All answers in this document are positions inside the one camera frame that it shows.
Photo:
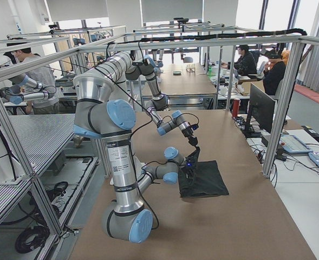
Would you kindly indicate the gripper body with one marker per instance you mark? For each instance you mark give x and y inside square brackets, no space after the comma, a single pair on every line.
[185,166]
[188,132]

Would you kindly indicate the black t-shirt with logo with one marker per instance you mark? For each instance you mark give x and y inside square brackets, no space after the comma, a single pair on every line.
[207,181]

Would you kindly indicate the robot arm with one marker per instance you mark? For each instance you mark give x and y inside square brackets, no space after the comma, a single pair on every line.
[97,116]
[124,64]

